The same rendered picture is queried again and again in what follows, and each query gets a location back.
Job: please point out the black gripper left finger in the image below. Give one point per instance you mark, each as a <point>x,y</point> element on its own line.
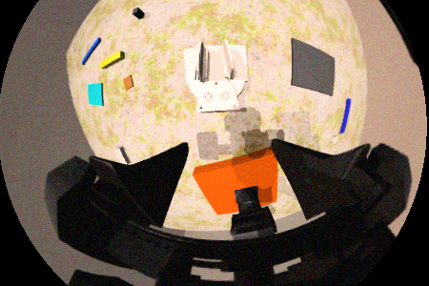
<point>150,184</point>

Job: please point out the yellow rectangular bar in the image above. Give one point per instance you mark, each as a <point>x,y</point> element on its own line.
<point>111,60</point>

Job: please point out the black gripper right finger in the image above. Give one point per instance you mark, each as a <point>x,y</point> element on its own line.
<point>314,176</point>

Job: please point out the teal flat plate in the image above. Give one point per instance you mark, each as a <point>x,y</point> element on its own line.
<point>95,93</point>

